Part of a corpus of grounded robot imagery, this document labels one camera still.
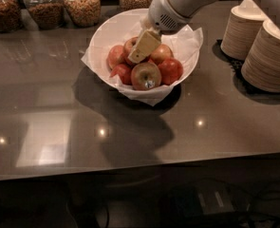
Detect front yellow-red apple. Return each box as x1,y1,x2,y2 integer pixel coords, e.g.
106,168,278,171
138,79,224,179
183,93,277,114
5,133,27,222
131,62,161,91

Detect red apple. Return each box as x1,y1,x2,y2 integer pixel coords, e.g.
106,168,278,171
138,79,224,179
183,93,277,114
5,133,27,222
110,64,132,86
122,37,137,67
106,45,125,69
159,58,183,86

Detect back stack paper bowls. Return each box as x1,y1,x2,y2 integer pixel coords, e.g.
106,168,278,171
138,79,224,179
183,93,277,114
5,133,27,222
220,0,267,61

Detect dark box under table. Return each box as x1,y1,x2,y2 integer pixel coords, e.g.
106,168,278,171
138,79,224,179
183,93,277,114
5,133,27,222
172,182,235,220

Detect back right apple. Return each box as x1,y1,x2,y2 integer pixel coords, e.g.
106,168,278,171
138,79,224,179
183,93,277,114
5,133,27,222
149,44,173,65

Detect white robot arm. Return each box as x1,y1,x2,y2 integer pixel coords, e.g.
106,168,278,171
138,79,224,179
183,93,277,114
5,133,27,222
128,0,280,64

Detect white bowl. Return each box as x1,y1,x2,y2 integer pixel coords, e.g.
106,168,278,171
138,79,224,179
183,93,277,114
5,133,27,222
87,8,200,96

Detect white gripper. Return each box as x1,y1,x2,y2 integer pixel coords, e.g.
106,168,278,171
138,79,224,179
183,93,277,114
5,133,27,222
128,0,194,64

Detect white paper liner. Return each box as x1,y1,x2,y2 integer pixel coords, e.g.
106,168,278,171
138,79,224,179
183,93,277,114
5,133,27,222
81,17,204,107

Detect stack paper bowls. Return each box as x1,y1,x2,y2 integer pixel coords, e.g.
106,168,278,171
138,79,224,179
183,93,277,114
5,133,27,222
241,20,280,93
220,0,267,61

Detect front stack paper bowls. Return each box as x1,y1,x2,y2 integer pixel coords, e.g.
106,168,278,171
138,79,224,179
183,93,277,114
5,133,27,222
241,20,280,93

